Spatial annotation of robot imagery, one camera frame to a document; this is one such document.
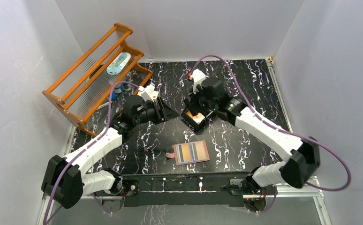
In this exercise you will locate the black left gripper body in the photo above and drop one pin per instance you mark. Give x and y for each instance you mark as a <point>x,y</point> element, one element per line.
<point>161,109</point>

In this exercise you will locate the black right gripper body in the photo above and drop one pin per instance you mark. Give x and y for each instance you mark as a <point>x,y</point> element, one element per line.
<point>200,103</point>

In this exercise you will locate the black card tray box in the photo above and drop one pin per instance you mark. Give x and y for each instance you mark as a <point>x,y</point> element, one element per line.
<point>191,124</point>

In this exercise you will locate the gold credit card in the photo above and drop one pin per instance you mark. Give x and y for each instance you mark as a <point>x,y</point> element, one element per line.
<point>200,151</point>

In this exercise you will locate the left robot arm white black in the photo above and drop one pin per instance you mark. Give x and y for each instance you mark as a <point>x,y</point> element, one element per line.
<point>66,179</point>

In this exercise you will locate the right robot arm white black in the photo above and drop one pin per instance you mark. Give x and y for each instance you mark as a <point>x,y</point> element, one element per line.
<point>300,159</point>

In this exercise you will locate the gold card in tray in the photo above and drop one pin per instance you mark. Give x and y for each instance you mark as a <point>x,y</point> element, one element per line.
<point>198,119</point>

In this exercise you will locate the blue cap bottle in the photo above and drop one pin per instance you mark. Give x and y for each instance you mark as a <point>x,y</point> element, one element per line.
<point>118,89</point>

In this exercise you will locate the orange wooden shelf rack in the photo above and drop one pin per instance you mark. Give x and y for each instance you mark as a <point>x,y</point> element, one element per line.
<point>85,86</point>

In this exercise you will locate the white blue tube package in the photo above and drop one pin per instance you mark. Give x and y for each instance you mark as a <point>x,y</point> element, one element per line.
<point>118,64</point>

